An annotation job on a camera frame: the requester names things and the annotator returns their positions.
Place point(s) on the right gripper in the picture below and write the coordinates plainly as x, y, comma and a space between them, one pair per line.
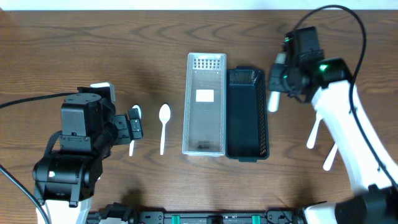
278, 78

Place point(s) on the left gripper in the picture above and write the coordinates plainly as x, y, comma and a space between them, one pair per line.
125, 129

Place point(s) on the pale green plastic fork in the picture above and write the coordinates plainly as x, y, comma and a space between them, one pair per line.
273, 103

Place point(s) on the white plastic fork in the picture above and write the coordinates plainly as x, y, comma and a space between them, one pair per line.
313, 134
327, 165

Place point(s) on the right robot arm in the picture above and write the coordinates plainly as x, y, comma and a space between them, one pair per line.
371, 170

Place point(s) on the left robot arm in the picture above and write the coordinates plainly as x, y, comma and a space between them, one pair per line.
66, 176

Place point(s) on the clear perforated plastic tray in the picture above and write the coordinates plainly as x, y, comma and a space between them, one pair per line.
204, 125

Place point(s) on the white label in tray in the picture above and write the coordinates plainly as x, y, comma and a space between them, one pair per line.
204, 96

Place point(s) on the dark green plastic basket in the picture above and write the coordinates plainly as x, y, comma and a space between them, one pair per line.
246, 126

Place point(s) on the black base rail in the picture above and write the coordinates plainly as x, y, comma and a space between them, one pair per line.
199, 217

